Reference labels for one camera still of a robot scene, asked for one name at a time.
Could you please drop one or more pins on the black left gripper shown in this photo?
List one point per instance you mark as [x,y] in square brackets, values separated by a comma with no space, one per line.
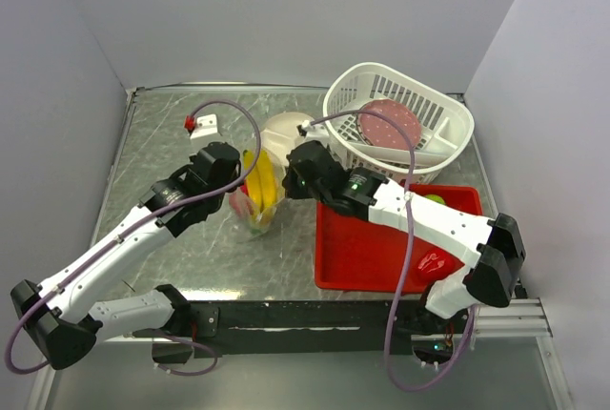
[234,175]

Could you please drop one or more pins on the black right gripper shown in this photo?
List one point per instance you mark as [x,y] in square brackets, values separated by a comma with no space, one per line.
[293,189]

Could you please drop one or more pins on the pink dragon fruit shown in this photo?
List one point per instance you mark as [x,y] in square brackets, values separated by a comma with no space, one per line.
[242,204]

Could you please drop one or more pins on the yellow banana bunch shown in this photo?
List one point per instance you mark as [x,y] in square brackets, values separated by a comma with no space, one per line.
[262,187]

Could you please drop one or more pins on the clear dotted zip top bag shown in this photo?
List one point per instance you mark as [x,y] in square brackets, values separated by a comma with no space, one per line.
[244,228]

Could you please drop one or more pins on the red bell pepper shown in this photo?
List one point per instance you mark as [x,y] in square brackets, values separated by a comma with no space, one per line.
[435,265]

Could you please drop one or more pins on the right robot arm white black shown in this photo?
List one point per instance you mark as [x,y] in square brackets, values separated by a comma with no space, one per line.
[490,250]

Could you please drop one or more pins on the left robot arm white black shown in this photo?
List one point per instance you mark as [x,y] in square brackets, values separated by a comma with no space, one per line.
[63,314]

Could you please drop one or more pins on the beige divided plate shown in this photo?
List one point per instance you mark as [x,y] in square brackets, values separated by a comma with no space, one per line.
[280,135]

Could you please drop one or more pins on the pink dotted plate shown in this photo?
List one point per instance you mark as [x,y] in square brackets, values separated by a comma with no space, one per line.
[378,132]

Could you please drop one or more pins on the red plastic tray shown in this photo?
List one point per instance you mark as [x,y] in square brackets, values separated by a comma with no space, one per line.
[353,255]

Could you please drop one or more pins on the green apple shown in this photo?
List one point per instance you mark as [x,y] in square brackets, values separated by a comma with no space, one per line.
[436,198]

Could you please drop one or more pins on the white plastic basket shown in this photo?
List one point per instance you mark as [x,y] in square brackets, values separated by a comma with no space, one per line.
[447,126]

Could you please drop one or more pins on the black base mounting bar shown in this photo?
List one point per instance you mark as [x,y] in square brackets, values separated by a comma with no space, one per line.
[244,327]

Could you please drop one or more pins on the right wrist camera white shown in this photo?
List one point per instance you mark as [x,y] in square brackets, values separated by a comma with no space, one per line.
[309,131]

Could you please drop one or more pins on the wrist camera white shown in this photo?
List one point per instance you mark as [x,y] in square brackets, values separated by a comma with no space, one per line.
[203,128]
[309,131]

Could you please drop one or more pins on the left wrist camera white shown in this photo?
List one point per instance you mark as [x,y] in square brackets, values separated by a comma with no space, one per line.
[203,128]

